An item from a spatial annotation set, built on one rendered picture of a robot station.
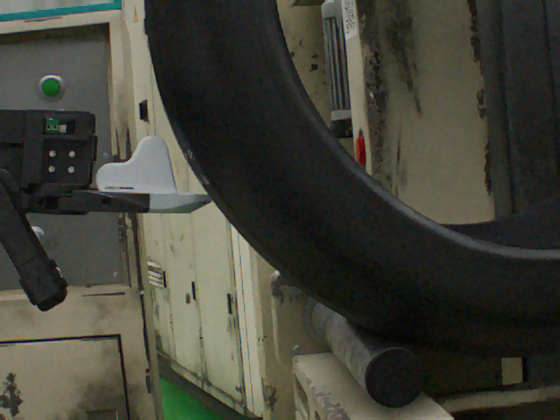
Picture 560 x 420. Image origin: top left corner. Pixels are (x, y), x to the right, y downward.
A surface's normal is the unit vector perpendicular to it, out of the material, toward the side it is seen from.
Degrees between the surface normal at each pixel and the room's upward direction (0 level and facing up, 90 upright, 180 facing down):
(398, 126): 90
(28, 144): 90
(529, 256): 101
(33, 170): 90
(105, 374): 90
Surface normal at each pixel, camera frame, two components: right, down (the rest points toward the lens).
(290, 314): 0.09, 0.04
